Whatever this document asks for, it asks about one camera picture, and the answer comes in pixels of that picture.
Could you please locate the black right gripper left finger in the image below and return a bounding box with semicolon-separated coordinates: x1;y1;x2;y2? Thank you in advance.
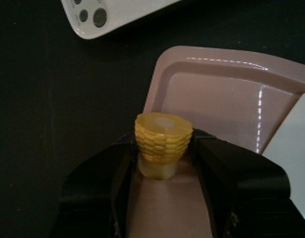
50;133;140;238

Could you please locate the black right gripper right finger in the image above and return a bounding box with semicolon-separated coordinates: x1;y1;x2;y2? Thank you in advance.
188;127;305;238

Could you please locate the yellow toy corn piece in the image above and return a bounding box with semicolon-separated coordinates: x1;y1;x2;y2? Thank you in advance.
135;112;195;180

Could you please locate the pink plastic plate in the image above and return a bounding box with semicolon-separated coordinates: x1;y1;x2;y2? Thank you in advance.
127;45;305;238

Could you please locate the white flat card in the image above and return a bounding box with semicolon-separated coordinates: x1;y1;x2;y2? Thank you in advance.
260;92;305;228

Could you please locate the white smartphone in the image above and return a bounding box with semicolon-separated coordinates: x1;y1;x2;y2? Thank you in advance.
60;0;183;40

